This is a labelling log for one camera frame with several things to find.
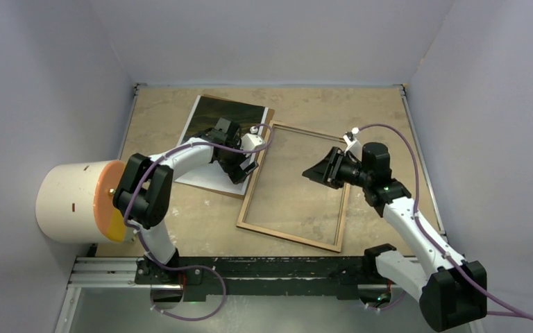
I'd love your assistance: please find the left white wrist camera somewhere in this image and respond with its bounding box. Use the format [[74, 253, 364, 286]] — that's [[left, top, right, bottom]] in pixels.
[[240, 133, 267, 153]]

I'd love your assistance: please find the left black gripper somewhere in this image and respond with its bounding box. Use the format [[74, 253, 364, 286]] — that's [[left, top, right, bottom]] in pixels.
[[217, 135, 257, 184]]

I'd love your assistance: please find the aluminium rail frame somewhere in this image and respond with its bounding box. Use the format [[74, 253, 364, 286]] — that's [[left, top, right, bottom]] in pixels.
[[55, 83, 486, 333]]

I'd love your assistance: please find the purple cable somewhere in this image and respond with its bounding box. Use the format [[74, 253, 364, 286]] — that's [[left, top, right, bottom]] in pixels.
[[123, 123, 274, 322], [350, 123, 533, 325]]

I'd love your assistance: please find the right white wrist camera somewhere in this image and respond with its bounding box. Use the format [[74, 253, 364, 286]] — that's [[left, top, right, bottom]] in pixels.
[[342, 127, 362, 159]]

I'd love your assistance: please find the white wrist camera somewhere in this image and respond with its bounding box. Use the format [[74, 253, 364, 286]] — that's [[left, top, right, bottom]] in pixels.
[[240, 133, 267, 153], [342, 127, 362, 159]]

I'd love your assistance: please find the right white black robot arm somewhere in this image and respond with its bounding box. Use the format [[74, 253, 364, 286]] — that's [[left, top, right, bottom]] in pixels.
[[302, 142, 487, 332]]

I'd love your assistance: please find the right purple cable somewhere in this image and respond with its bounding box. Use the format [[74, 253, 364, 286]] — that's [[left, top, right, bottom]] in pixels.
[[350, 123, 533, 325]]

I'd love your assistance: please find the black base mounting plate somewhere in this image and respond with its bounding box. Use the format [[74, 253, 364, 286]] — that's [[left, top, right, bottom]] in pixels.
[[135, 256, 400, 305]]

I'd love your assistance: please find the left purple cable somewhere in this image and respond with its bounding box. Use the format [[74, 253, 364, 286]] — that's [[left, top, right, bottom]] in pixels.
[[123, 123, 274, 322]]

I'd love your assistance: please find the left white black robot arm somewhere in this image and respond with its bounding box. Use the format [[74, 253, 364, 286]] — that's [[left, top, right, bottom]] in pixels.
[[112, 118, 270, 284]]

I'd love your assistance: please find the dark landscape photo print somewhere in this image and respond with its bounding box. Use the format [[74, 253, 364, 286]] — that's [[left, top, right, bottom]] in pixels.
[[176, 95, 274, 198]]

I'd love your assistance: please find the wooden picture frame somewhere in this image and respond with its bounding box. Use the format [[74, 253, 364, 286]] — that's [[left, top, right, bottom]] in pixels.
[[236, 121, 350, 253]]

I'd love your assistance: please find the white cylinder with orange lid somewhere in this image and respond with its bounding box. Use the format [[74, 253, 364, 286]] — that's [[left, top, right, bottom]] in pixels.
[[35, 160, 126, 244]]

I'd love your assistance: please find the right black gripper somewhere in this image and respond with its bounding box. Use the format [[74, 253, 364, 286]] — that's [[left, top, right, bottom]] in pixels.
[[302, 147, 371, 191]]

